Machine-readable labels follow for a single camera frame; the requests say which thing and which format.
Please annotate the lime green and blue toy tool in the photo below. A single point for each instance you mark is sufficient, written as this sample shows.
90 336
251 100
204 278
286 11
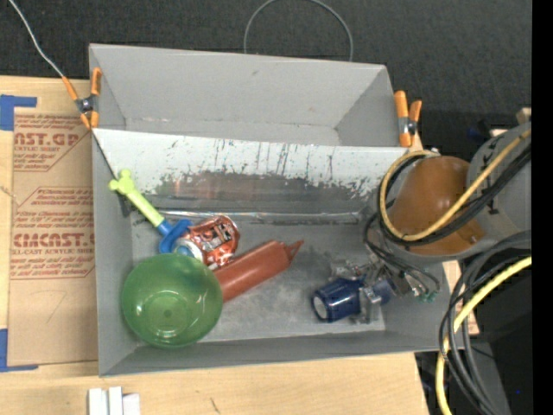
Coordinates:
142 203

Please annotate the dark blue cylinder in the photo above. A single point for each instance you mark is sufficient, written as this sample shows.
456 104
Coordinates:
339 298

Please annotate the crushed orange drink can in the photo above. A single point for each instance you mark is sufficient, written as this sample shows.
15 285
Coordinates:
214 240

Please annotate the grey metal bin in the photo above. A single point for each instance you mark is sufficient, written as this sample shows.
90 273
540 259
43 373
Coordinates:
268 102

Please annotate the translucent green plastic bowl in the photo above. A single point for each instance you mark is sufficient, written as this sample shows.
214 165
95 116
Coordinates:
170 303

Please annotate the brown cardboard board red print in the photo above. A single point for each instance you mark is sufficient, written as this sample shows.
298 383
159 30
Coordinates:
47 240

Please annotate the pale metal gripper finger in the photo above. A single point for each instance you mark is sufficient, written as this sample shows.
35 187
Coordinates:
352 270
372 298

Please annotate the red-brown plastic cartridge tube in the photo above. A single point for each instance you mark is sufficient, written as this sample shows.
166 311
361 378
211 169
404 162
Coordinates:
255 266

